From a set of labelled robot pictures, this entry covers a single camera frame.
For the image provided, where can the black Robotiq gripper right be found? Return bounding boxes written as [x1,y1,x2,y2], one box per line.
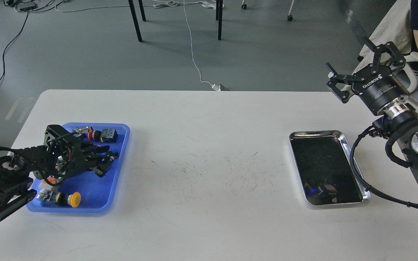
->
[325,36,418,117]

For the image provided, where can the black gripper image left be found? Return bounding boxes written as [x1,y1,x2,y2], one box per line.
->
[42,125,119,180]

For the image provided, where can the blue plastic tray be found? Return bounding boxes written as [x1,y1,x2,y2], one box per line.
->
[26,122,130,214]

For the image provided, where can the silver metal tray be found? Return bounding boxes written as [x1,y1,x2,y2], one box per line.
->
[289,130,371,208]

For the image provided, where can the red emergency stop button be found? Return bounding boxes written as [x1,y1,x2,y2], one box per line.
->
[87,128,118,143]

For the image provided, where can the yellow push button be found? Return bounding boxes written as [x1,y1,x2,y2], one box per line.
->
[54,192,81,208]

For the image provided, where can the beige jacket on chair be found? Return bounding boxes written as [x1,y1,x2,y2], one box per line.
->
[353,0,413,73]

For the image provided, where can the black table leg left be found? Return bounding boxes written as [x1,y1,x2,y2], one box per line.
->
[128,0,147,42]

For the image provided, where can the black table leg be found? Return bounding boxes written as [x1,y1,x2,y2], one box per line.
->
[128,0,147,42]
[216,0,223,40]

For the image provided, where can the black table leg right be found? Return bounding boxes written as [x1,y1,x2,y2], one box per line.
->
[216,0,223,40]

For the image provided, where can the green push button switch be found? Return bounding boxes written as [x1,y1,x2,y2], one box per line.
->
[72,126,91,140]

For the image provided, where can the black braided cable right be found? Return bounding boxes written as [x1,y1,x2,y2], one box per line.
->
[349,125,418,214]

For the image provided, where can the black floor cable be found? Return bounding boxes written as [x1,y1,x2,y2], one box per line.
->
[0,0,64,145]

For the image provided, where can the white floor cable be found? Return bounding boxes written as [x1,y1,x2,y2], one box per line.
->
[55,0,228,91]

